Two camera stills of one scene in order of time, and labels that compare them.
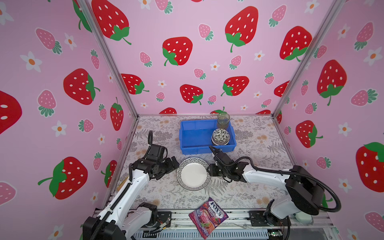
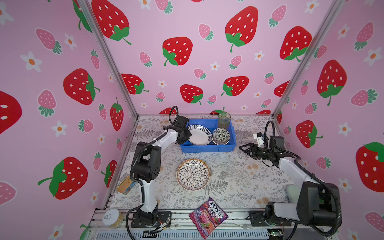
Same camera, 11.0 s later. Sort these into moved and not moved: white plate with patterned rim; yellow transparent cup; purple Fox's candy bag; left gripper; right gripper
Moved: right gripper; left gripper; white plate with patterned rim
Not moved: yellow transparent cup; purple Fox's candy bag
